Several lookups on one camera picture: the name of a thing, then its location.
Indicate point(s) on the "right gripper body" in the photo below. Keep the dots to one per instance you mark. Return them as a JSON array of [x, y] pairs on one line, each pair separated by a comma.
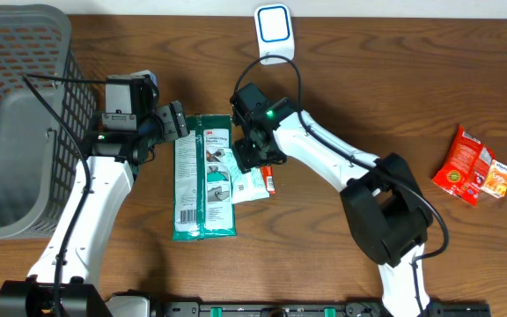
[[249, 153]]

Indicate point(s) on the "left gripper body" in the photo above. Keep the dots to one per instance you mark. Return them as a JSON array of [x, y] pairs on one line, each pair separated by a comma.
[[173, 125]]

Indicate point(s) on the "slim red stick packet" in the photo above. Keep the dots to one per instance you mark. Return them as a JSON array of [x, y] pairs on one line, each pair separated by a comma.
[[267, 173]]

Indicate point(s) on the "teal wet wipes packet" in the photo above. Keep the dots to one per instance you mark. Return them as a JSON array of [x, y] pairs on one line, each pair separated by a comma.
[[246, 187]]

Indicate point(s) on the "green white packet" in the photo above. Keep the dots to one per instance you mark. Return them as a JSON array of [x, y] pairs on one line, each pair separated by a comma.
[[203, 206]]

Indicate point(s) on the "large red snack bag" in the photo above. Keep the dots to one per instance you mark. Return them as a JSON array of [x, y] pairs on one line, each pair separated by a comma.
[[465, 168]]

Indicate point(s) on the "small orange snack packet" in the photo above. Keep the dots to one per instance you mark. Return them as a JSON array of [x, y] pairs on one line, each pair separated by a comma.
[[496, 180]]

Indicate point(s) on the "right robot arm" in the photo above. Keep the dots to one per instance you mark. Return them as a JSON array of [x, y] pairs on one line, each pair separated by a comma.
[[380, 197]]

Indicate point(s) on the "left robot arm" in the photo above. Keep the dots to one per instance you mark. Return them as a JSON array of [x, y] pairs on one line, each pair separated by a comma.
[[63, 282]]

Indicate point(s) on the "white barcode scanner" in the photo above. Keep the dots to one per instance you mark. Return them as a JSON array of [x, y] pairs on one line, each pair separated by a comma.
[[274, 33]]

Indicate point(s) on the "grey plastic mesh basket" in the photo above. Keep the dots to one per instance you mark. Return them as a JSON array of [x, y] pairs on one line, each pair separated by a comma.
[[37, 159]]

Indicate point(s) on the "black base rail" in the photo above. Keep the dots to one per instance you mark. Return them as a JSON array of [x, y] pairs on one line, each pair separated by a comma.
[[349, 309]]

